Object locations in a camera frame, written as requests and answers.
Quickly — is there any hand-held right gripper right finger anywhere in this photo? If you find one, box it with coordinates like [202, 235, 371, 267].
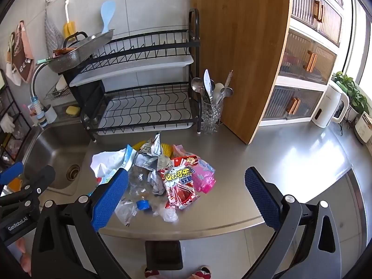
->
[242, 167, 342, 279]

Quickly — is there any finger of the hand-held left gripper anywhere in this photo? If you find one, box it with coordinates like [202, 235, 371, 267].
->
[0, 162, 24, 185]
[0, 166, 56, 210]

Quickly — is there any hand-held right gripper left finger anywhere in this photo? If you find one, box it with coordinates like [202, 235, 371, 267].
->
[31, 169, 137, 279]

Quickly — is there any crushed clear plastic bottle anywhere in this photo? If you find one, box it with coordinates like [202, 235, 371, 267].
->
[115, 166, 166, 227]

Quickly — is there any white paper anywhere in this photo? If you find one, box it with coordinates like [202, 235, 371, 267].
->
[90, 148, 134, 178]

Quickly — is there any foil wrapper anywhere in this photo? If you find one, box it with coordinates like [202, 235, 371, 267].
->
[148, 169, 167, 195]

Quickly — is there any clear plastic wrap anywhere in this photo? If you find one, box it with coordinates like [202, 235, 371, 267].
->
[153, 202, 178, 223]

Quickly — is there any pink candy bag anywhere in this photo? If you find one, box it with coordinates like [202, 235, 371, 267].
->
[171, 145, 217, 194]

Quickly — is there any silver snack bag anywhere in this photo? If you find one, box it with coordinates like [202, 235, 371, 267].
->
[134, 133, 175, 178]

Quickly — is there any red snack bag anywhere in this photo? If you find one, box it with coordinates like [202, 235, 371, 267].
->
[158, 166, 201, 210]

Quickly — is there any black trash bin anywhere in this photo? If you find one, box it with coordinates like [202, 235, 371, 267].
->
[145, 240, 183, 271]

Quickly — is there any small red wrapper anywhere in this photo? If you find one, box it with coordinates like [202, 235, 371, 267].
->
[174, 155, 201, 167]

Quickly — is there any person's left hand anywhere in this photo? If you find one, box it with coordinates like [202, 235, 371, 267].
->
[14, 237, 32, 275]

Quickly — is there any stainless steel sink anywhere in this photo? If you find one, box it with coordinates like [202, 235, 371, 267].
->
[17, 119, 93, 196]

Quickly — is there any white sink caddy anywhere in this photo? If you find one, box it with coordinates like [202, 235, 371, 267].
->
[43, 105, 59, 124]

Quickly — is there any black metal shelf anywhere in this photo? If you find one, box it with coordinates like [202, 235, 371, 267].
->
[0, 70, 32, 163]

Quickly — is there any white wide drip tray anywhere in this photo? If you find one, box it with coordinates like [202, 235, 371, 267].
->
[97, 90, 201, 134]

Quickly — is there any red slipper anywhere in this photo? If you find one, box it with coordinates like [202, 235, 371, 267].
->
[192, 265, 211, 279]
[144, 266, 160, 279]

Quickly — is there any fish-shaped glass utensil holder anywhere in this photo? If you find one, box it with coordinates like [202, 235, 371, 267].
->
[200, 94, 224, 135]

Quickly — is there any white electric kettle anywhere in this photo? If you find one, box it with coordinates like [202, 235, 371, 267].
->
[311, 80, 350, 129]

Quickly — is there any steel mesh colander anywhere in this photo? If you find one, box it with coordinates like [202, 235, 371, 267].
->
[46, 48, 93, 73]

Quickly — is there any white countertop appliance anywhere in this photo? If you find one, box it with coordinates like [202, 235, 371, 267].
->
[353, 112, 372, 144]

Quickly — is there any thin bottle brush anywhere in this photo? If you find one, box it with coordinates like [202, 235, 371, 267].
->
[222, 70, 234, 89]

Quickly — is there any white spatula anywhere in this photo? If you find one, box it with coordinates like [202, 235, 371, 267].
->
[203, 69, 216, 105]

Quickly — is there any white narrow drip tray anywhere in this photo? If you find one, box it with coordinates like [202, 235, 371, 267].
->
[69, 55, 195, 87]

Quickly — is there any green potted plant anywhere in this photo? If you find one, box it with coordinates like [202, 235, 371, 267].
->
[331, 71, 369, 123]

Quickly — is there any grey striped hanging cloth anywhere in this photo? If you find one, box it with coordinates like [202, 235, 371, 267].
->
[44, 4, 64, 59]

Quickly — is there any white storage cabinet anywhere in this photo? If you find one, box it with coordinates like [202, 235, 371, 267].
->
[259, 0, 353, 127]

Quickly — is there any bamboo cutting board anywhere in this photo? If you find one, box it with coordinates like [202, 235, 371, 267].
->
[191, 0, 292, 145]

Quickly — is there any yellow dish brush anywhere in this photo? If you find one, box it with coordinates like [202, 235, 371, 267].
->
[63, 0, 76, 35]

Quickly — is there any blue rice paddle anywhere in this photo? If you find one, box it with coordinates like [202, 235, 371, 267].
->
[100, 0, 116, 34]

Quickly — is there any wire wall basket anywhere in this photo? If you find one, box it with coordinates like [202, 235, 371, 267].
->
[45, 78, 72, 100]

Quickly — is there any steel faucet with blue hose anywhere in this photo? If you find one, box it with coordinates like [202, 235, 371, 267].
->
[28, 62, 49, 129]

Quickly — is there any black wire dish rack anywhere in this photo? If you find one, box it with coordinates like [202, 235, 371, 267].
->
[62, 8, 202, 141]

